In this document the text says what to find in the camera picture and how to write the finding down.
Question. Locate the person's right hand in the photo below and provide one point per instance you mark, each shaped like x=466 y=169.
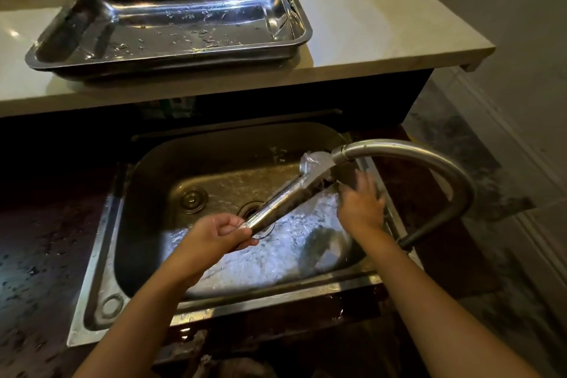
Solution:
x=359 y=209

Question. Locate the person's left hand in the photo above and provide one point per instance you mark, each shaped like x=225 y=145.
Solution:
x=208 y=240

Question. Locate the person's left thumb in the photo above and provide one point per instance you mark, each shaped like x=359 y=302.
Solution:
x=237 y=238

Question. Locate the person's right fingers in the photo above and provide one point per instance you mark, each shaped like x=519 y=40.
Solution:
x=365 y=185

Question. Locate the steel kitchen tongs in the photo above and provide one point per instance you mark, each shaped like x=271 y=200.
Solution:
x=290 y=196

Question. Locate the person's left forearm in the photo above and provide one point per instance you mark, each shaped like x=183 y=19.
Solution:
x=133 y=320

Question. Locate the person's right forearm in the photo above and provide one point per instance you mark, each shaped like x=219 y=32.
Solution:
x=434 y=311

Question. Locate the stainless steel sink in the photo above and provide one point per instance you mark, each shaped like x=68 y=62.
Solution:
x=230 y=231

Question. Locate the sink drain strainer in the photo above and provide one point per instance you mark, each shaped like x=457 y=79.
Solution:
x=254 y=218

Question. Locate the round sink overflow cap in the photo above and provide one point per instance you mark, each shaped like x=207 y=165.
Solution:
x=194 y=200

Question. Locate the curved steel faucet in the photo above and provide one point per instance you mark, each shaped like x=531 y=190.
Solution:
x=425 y=178

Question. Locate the large stainless steel tray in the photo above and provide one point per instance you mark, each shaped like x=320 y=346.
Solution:
x=172 y=23

